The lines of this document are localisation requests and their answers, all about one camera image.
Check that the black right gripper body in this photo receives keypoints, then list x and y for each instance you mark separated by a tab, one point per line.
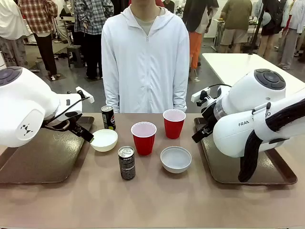
207	112

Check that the white side table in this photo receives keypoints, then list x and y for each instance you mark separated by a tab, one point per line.
226	69

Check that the person's right forearm white sleeve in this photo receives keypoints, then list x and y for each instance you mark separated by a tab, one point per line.
112	95

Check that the person's left forearm white sleeve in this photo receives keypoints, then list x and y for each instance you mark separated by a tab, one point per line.
179	95

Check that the white lab bench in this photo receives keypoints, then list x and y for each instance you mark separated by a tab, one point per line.
217	26

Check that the cream white bowl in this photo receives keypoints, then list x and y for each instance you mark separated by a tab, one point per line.
104	140

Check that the bystander in red plaid shirt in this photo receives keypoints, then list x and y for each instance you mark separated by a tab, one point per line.
40	23

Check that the person in white hoodie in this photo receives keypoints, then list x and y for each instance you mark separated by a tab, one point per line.
145	71

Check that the bystander in pale shirt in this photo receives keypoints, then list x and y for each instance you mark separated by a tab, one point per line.
296	19

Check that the bystander in olive shirt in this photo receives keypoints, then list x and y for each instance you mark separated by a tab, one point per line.
236	21

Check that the black Pepsi can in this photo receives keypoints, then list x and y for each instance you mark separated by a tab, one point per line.
108	118
127	163

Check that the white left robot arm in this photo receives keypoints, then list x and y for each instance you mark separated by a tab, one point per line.
23	105

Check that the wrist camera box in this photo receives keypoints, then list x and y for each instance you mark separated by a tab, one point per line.
84	95
199	95

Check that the black tripod pole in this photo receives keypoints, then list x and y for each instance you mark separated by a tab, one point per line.
258	31

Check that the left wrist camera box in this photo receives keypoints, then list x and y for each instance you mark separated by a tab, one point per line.
84	95

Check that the grey step stool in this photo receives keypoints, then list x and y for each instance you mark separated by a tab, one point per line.
74	53

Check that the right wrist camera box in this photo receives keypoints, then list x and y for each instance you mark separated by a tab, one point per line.
199	95

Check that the bystander in orange trousers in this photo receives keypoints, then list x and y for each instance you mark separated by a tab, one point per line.
197	43

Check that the brown plastic tray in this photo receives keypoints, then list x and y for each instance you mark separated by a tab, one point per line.
221	167
47	155

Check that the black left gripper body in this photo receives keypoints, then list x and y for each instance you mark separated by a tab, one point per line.
72	119

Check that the red plastic cup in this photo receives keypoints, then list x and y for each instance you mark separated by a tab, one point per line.
143	140
174	126

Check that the bystander in dark clothes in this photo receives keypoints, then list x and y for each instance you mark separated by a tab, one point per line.
271	23

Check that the bystander in blue plaid shirt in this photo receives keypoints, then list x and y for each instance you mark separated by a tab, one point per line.
93	19

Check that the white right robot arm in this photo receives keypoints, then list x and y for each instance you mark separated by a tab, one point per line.
238	133

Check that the bystander in white shirt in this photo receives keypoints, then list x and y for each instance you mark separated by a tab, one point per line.
12	23

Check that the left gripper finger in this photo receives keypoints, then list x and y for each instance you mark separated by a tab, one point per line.
82	136
86	132

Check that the grey white bowl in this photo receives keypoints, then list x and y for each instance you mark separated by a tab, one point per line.
175	159

